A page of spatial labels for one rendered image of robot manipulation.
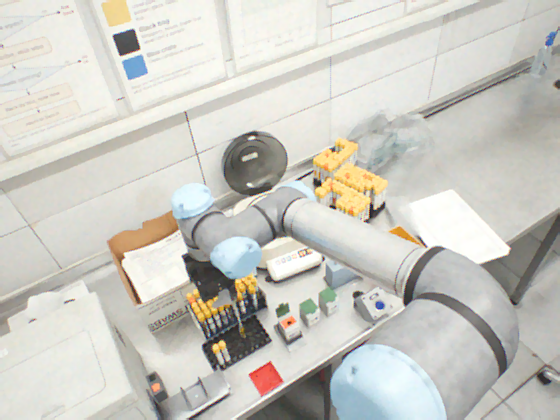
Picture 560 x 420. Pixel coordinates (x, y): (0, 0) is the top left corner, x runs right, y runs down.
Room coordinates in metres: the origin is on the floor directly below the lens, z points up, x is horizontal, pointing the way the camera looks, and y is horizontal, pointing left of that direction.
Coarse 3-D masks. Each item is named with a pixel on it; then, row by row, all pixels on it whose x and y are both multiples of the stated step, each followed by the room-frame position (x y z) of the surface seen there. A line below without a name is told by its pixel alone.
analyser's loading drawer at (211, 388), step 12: (216, 372) 0.47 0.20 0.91; (192, 384) 0.44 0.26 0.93; (204, 384) 0.44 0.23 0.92; (216, 384) 0.44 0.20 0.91; (228, 384) 0.42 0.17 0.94; (180, 396) 0.42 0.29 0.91; (192, 396) 0.41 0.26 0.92; (204, 396) 0.41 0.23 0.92; (216, 396) 0.41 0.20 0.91; (168, 408) 0.39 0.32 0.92; (180, 408) 0.39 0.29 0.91; (192, 408) 0.38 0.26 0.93
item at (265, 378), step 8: (264, 368) 0.48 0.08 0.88; (272, 368) 0.48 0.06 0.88; (256, 376) 0.46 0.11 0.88; (264, 376) 0.46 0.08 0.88; (272, 376) 0.46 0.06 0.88; (280, 376) 0.45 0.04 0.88; (256, 384) 0.44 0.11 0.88; (264, 384) 0.44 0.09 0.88; (272, 384) 0.44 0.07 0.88; (280, 384) 0.43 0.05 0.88; (264, 392) 0.42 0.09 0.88
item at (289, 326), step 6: (282, 318) 0.58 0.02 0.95; (288, 318) 0.58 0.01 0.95; (294, 318) 0.58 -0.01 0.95; (282, 324) 0.56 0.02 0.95; (288, 324) 0.56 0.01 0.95; (294, 324) 0.56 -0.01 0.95; (282, 330) 0.56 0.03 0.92; (288, 330) 0.55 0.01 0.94; (294, 330) 0.55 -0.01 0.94; (288, 336) 0.54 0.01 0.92
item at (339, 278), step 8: (328, 264) 0.72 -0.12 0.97; (336, 264) 0.72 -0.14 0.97; (328, 272) 0.72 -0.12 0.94; (336, 272) 0.70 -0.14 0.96; (344, 272) 0.71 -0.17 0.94; (352, 272) 0.72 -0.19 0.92; (328, 280) 0.72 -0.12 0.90; (336, 280) 0.70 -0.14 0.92; (344, 280) 0.71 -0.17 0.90; (352, 280) 0.72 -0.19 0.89; (360, 280) 0.72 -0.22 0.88; (336, 288) 0.70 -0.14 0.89; (344, 288) 0.70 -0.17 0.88
